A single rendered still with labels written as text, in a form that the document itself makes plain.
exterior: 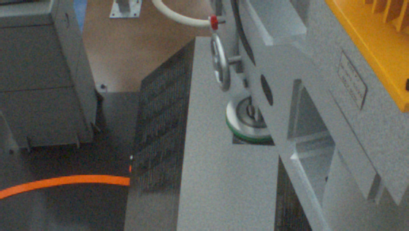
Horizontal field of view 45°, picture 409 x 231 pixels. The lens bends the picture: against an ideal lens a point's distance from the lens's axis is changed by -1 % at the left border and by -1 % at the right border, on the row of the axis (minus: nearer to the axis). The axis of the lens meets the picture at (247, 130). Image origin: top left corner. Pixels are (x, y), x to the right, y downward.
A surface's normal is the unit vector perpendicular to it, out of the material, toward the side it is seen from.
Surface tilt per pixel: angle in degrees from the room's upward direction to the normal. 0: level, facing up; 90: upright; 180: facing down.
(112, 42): 0
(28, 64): 90
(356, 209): 90
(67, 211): 0
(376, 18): 0
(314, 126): 90
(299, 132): 90
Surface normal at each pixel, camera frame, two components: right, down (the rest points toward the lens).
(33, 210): 0.02, -0.66
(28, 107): 0.12, 0.75
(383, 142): -0.96, 0.21
